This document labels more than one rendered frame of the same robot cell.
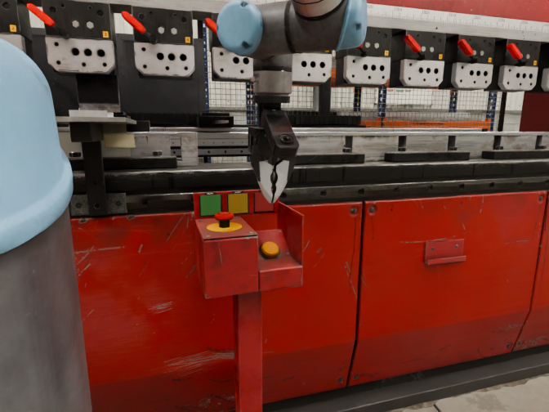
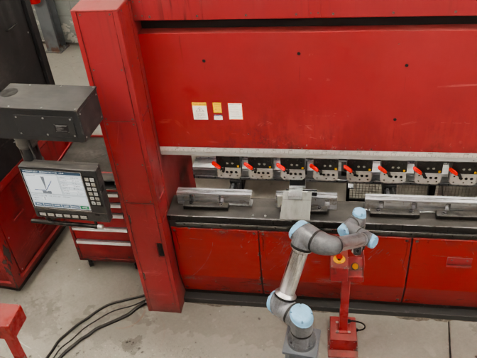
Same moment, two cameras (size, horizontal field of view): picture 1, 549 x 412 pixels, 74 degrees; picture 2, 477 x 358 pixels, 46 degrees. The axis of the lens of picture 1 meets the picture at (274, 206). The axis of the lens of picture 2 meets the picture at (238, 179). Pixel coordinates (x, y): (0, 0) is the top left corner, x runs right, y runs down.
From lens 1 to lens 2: 2.90 m
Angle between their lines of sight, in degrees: 36
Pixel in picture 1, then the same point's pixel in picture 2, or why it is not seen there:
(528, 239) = not seen: outside the picture
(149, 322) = (311, 266)
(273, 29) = not seen: hidden behind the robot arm
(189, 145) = (333, 202)
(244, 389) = (342, 302)
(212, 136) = not seen: hidden behind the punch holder
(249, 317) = (346, 284)
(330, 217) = (394, 242)
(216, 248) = (334, 270)
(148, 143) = (316, 201)
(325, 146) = (401, 205)
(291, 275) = (359, 279)
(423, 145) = (462, 207)
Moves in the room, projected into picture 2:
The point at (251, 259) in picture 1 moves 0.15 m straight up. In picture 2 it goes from (345, 273) to (346, 256)
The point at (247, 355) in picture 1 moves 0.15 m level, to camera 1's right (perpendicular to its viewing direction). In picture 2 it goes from (343, 293) to (367, 300)
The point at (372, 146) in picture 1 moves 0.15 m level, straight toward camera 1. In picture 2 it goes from (429, 207) to (418, 220)
